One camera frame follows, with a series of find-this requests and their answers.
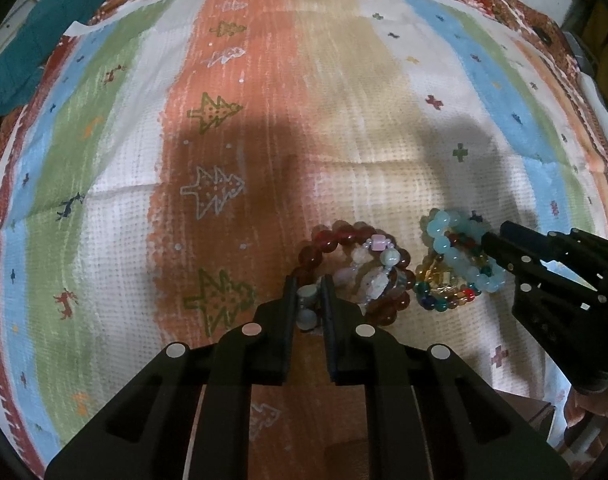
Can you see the teal towel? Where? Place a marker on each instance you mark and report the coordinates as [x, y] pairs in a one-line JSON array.
[[22, 62]]

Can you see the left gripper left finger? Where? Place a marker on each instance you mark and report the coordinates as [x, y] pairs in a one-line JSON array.
[[277, 320]]

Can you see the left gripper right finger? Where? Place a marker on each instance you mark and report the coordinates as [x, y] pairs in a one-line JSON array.
[[340, 318]]

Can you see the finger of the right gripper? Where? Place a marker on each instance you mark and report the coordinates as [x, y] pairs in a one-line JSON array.
[[550, 246], [526, 268]]

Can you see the striped colourful blanket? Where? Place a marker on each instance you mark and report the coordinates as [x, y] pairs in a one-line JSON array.
[[284, 159]]

